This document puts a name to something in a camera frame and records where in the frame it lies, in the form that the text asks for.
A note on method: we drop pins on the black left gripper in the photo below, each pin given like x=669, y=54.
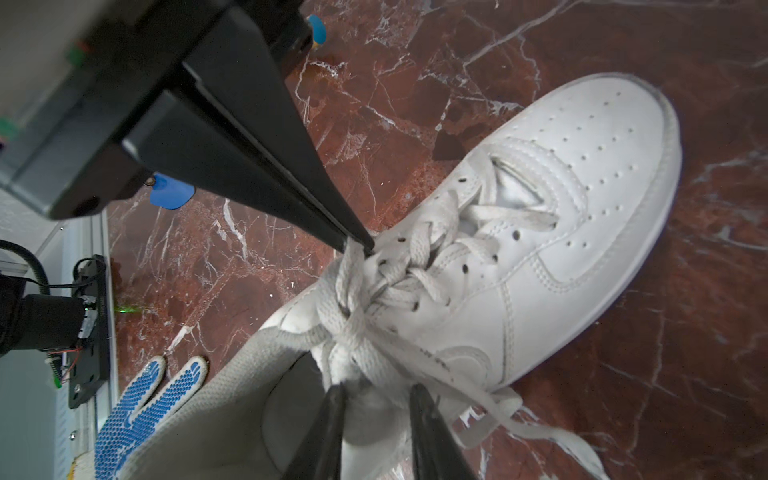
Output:
x=252, y=147

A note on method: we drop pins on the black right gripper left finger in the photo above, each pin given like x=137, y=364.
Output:
x=319, y=455

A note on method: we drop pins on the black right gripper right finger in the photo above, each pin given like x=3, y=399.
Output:
x=436, y=455

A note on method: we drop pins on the grey-white shoelace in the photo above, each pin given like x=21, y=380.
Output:
x=449, y=299

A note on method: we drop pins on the white leather sneaker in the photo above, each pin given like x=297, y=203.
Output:
x=621, y=138

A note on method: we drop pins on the yellow plastic spatula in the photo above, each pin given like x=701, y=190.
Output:
x=319, y=31

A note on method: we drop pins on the blue dotted knit glove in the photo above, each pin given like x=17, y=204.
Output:
x=143, y=406

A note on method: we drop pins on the aluminium frame profiles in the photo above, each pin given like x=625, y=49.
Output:
x=75, y=430

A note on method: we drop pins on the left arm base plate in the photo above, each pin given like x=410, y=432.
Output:
x=91, y=368

